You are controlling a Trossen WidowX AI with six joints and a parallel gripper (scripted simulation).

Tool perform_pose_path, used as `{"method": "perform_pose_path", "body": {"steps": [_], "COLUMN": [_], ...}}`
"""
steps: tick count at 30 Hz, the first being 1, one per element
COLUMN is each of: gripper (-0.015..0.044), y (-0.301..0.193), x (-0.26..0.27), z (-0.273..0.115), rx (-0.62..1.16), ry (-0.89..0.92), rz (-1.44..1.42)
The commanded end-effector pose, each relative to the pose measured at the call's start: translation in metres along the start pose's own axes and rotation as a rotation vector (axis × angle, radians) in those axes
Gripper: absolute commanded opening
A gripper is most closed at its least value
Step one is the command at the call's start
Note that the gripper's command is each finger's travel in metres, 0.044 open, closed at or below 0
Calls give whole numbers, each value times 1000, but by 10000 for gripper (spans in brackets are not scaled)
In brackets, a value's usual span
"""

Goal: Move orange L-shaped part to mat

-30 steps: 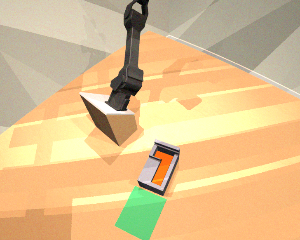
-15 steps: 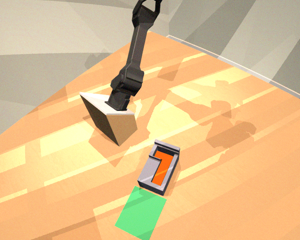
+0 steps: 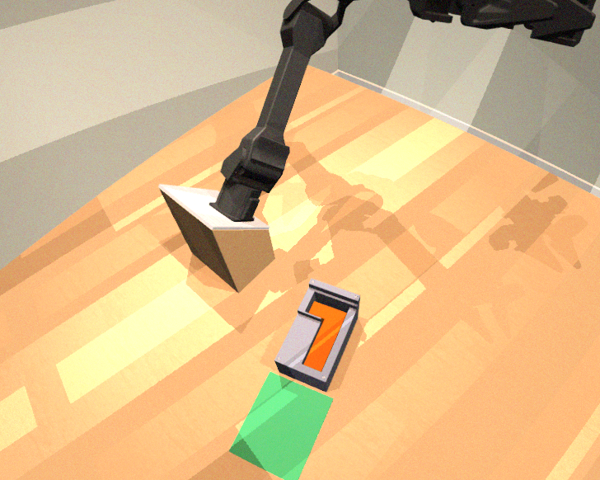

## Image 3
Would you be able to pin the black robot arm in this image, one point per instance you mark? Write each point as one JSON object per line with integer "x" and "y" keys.
{"x": 259, "y": 161}

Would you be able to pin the green mat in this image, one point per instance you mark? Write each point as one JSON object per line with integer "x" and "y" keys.
{"x": 282, "y": 425}

